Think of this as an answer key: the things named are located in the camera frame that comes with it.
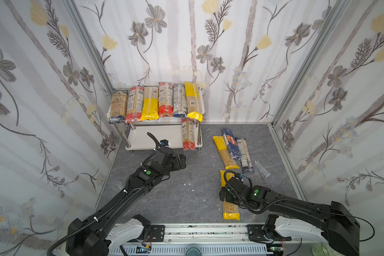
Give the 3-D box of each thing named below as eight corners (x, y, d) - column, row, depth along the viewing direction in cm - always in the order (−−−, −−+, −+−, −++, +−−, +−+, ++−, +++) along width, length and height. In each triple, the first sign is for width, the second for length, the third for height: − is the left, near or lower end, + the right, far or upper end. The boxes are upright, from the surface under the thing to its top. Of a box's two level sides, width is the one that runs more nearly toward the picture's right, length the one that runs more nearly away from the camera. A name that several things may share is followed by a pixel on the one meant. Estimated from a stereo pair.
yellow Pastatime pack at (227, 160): (226, 171, 97) (226, 169, 95) (211, 139, 113) (211, 136, 111) (237, 168, 98) (238, 166, 96) (221, 136, 115) (221, 134, 113)
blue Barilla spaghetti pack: (231, 160, 101) (233, 157, 98) (220, 131, 118) (221, 127, 114) (242, 159, 102) (244, 155, 99) (229, 130, 119) (231, 125, 115)
